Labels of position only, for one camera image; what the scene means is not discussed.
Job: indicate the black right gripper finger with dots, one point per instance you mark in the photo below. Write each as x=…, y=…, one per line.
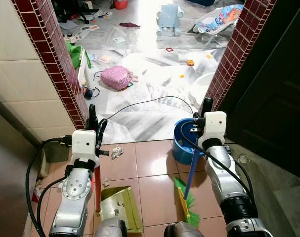
x=207, y=106

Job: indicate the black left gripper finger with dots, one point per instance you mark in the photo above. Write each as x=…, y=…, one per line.
x=103, y=126
x=93, y=118

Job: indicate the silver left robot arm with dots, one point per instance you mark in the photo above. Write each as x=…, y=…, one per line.
x=75, y=190

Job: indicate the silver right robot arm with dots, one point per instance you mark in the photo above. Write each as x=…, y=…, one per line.
x=223, y=173

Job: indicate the crumpled white paper ball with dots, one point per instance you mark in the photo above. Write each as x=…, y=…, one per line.
x=117, y=152

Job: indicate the white plastic basin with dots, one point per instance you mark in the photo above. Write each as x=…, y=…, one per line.
x=200, y=89

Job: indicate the blue plastic bucket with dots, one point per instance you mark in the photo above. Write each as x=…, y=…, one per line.
x=182, y=148

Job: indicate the white handheld appliance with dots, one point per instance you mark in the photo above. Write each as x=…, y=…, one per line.
x=88, y=79

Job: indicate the small orange toy block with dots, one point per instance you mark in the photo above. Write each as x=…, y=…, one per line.
x=191, y=62

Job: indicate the pink dotted bag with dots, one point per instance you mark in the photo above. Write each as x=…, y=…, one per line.
x=116, y=77

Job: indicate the crumpled grey paper scrap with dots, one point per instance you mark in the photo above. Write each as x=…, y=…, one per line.
x=243, y=159

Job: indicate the green cloth bag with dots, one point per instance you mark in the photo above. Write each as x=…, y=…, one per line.
x=76, y=54

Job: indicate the dark wooden door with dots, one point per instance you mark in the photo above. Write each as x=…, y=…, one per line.
x=273, y=84

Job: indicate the grey left robot knee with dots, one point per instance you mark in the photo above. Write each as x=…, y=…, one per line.
x=110, y=228

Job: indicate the grey robot knee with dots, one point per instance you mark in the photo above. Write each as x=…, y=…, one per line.
x=110, y=228
x=182, y=230

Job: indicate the colourful baby bouncer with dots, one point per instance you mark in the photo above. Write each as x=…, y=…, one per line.
x=221, y=19

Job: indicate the light blue toy chair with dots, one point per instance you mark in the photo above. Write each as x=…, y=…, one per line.
x=169, y=19

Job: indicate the dark red cloth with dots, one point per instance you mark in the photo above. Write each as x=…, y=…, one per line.
x=130, y=24

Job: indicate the grey right robot knee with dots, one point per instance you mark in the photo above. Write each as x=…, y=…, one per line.
x=182, y=230

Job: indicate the red plastic container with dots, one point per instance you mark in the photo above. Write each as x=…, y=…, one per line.
x=121, y=4

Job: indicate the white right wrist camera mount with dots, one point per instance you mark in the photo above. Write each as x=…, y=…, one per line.
x=213, y=127

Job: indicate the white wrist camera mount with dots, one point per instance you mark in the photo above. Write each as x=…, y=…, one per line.
x=83, y=144
x=213, y=127

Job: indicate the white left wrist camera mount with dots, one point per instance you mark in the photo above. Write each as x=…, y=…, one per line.
x=83, y=144

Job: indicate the small red square frame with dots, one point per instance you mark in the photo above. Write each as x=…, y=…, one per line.
x=169, y=49

